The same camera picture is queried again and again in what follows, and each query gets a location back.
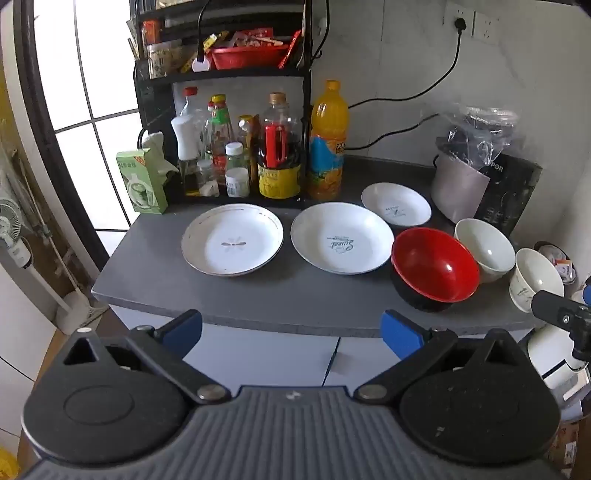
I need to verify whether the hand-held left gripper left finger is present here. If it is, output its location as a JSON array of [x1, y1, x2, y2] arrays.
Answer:
[[62, 310, 230, 406]]

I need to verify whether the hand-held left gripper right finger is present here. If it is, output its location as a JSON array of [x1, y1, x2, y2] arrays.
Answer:
[[355, 310, 527, 404]]

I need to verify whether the white bowl with grey print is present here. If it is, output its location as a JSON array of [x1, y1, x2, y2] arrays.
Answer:
[[509, 248, 565, 313]]

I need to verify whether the red and black bowl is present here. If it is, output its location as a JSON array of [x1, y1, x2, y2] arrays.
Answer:
[[391, 227, 480, 313]]

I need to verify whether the plain white bowl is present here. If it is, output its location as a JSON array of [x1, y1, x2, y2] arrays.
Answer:
[[454, 218, 516, 284]]

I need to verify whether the gold-rimmed white plate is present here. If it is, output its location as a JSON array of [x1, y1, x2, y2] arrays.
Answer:
[[181, 203, 284, 278]]

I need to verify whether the white plate with blue print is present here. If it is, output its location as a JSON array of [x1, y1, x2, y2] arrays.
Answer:
[[290, 203, 395, 276]]

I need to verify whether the small white plate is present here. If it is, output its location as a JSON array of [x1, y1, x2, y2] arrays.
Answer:
[[361, 183, 432, 228]]

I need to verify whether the white appliance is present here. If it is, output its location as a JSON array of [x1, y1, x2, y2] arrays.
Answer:
[[526, 323, 590, 385]]

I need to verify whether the cardboard box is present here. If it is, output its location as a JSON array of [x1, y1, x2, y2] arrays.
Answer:
[[547, 414, 583, 468]]

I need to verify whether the green box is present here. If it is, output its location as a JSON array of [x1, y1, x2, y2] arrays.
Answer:
[[115, 148, 170, 215]]

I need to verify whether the glass jar with silver lid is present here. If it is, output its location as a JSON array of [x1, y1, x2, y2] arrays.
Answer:
[[196, 159, 218, 193]]

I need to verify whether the white pill bottle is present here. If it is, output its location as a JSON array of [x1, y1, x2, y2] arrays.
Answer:
[[225, 167, 250, 198]]

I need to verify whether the white crumpled cloth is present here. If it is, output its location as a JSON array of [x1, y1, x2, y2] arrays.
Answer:
[[140, 131, 180, 175]]

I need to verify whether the oil dispenser with white cap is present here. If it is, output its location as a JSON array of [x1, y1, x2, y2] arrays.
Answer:
[[171, 114, 206, 195]]

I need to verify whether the clear plastic bag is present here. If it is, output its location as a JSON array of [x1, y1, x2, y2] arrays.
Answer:
[[436, 104, 518, 172]]

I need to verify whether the white standing fan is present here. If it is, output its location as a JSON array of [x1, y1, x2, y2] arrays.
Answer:
[[0, 196, 96, 337]]

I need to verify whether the yellow-capped squeeze bottle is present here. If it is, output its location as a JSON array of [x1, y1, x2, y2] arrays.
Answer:
[[237, 114, 260, 184]]

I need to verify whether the orange juice bottle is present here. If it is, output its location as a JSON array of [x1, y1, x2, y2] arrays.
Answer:
[[306, 80, 350, 201]]

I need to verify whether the yellow object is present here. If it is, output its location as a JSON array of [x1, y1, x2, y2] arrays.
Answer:
[[0, 445, 22, 480]]

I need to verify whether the black metal rack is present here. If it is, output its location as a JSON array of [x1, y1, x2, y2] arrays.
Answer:
[[133, 0, 315, 205]]

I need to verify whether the white plug adapter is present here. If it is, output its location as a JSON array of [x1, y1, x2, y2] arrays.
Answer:
[[191, 41, 212, 73]]

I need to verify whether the clear snack jar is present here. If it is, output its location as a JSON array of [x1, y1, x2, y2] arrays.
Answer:
[[146, 41, 184, 79]]

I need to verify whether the yellow packet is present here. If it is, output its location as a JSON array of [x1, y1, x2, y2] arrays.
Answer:
[[180, 32, 230, 73]]

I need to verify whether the red plastic basket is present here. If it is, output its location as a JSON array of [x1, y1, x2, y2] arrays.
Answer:
[[205, 42, 293, 71]]

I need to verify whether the red orange box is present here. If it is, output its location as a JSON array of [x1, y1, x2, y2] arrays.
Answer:
[[141, 19, 163, 47]]

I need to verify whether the soy sauce bottle red handle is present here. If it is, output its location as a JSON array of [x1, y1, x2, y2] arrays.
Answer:
[[257, 92, 303, 200]]

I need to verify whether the black window frame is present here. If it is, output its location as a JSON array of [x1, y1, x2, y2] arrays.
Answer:
[[14, 0, 145, 260]]

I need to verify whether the white wall outlet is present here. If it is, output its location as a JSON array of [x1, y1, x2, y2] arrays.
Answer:
[[475, 11, 500, 38], [444, 2, 473, 31]]

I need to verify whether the black power cable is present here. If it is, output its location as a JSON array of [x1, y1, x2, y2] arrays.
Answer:
[[344, 17, 465, 152]]

